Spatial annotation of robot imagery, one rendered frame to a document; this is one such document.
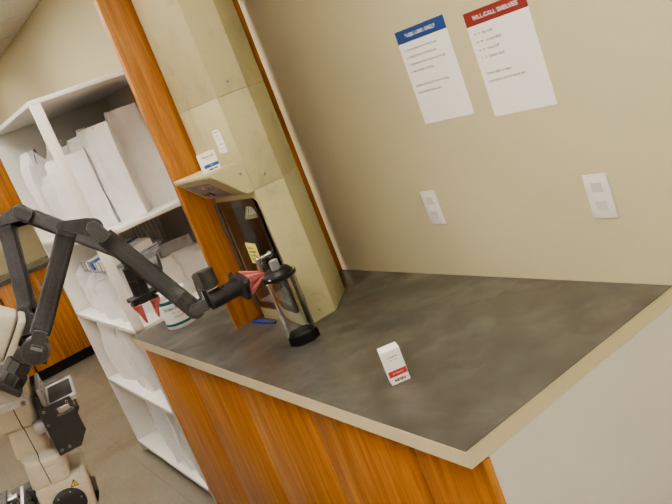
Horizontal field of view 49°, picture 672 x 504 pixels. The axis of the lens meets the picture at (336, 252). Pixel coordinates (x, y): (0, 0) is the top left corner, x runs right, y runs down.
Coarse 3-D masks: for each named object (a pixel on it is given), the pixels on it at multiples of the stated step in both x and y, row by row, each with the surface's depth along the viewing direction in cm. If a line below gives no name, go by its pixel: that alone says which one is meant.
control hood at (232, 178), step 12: (228, 168) 225; (240, 168) 227; (180, 180) 244; (192, 180) 235; (204, 180) 229; (216, 180) 224; (228, 180) 225; (240, 180) 227; (192, 192) 252; (228, 192) 235; (240, 192) 230
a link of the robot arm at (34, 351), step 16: (64, 224) 213; (80, 224) 214; (64, 240) 214; (64, 256) 214; (48, 272) 213; (64, 272) 215; (48, 288) 213; (48, 304) 213; (48, 320) 213; (32, 336) 210; (32, 352) 210; (48, 352) 211
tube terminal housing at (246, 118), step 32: (224, 96) 224; (256, 96) 234; (192, 128) 246; (224, 128) 228; (256, 128) 230; (224, 160) 238; (256, 160) 230; (288, 160) 246; (256, 192) 230; (288, 192) 236; (288, 224) 236; (288, 256) 236; (320, 256) 248; (320, 288) 243
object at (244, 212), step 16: (224, 208) 251; (240, 208) 241; (256, 208) 231; (240, 224) 246; (256, 224) 236; (240, 240) 252; (256, 240) 242; (240, 256) 258; (272, 256) 237; (272, 304) 254
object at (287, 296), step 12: (276, 288) 222; (288, 288) 222; (300, 288) 226; (276, 300) 223; (288, 300) 222; (300, 300) 224; (288, 312) 223; (300, 312) 224; (288, 324) 225; (300, 324) 224; (312, 324) 227; (288, 336) 228
